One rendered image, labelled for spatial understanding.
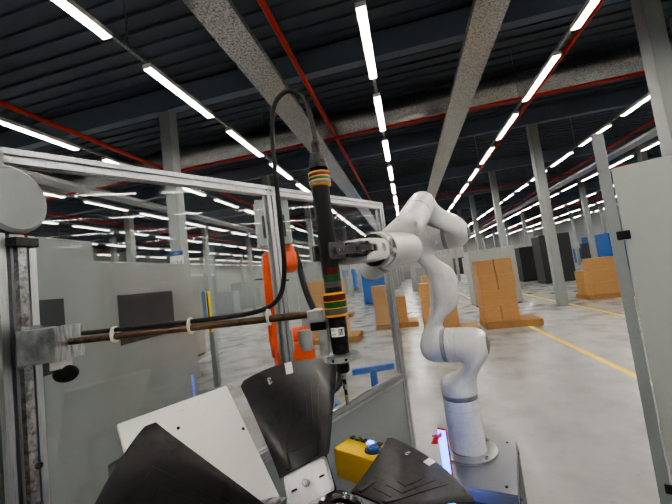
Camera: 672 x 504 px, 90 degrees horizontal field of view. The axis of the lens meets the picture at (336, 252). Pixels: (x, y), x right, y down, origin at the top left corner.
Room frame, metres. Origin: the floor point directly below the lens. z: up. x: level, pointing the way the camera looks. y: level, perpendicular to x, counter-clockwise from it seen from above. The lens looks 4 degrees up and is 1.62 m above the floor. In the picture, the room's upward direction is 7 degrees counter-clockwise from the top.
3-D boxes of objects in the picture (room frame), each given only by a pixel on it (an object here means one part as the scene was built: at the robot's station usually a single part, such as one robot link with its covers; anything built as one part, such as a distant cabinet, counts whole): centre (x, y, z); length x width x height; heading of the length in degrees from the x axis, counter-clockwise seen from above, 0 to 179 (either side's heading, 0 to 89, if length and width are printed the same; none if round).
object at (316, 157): (0.66, 0.01, 1.67); 0.04 x 0.04 x 0.46
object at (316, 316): (0.66, 0.02, 1.51); 0.09 x 0.07 x 0.10; 83
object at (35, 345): (0.73, 0.64, 1.55); 0.10 x 0.07 x 0.08; 83
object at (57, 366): (0.73, 0.60, 1.49); 0.05 x 0.04 x 0.05; 83
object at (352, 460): (1.12, 0.00, 1.02); 0.16 x 0.10 x 0.11; 48
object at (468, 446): (1.22, -0.37, 1.06); 0.19 x 0.19 x 0.18
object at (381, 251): (0.74, -0.06, 1.67); 0.11 x 0.10 x 0.07; 138
